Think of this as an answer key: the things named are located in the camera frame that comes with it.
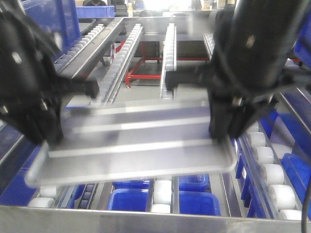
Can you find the blue bin lower left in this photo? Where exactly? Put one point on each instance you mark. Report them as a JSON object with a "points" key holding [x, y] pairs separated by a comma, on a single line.
{"points": [[18, 193]]}

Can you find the right white roller track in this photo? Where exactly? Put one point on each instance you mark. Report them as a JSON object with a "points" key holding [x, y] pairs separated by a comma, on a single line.
{"points": [[266, 186]]}

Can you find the large blue bin left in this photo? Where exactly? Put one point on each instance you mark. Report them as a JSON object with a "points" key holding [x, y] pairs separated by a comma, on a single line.
{"points": [[58, 18]]}

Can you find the dark tray upper left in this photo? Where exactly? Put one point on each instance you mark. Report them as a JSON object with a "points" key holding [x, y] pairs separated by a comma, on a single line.
{"points": [[86, 25]]}

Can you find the blue crate in background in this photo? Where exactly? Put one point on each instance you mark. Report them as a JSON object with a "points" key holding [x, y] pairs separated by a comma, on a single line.
{"points": [[95, 11]]}

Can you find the blue bin lower centre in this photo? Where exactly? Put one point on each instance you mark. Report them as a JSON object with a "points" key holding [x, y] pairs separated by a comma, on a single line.
{"points": [[195, 196]]}

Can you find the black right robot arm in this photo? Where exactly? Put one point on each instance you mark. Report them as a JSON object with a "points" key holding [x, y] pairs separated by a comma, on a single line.
{"points": [[291, 17]]}

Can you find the white roller track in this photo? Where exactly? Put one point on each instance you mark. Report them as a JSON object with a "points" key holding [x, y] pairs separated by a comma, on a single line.
{"points": [[109, 86], [169, 61], [266, 186]]}

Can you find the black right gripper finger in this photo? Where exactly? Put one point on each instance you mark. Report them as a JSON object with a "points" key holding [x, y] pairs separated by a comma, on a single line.
{"points": [[189, 76]]}

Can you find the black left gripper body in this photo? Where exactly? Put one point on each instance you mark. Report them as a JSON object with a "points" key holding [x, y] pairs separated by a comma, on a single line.
{"points": [[27, 102]]}

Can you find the silver ribbed metal tray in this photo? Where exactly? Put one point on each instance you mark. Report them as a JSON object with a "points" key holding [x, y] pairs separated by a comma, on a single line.
{"points": [[130, 140]]}

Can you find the red metal floor frame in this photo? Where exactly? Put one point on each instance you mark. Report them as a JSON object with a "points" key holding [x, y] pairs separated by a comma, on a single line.
{"points": [[147, 61]]}

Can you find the left white roller track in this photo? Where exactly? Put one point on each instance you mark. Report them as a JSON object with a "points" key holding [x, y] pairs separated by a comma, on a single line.
{"points": [[109, 86]]}

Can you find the steel front shelf rail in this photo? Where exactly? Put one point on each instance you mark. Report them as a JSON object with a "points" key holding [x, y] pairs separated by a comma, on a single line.
{"points": [[15, 219]]}

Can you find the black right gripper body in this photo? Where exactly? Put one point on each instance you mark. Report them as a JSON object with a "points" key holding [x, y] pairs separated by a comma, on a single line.
{"points": [[243, 71]]}

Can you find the centre white roller track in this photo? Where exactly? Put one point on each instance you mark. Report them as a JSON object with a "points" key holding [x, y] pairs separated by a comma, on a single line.
{"points": [[169, 61]]}

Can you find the blue bin upper right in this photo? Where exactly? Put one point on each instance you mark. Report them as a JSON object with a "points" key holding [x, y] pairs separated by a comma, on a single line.
{"points": [[302, 47]]}

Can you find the far left roller track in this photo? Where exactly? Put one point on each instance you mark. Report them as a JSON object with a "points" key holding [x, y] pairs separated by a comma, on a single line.
{"points": [[67, 57]]}

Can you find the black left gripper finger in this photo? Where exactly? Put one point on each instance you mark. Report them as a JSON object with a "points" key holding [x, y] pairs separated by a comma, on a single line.
{"points": [[88, 88]]}

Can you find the blue bin lower right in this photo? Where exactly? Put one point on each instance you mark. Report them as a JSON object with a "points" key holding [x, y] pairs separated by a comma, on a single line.
{"points": [[292, 146]]}

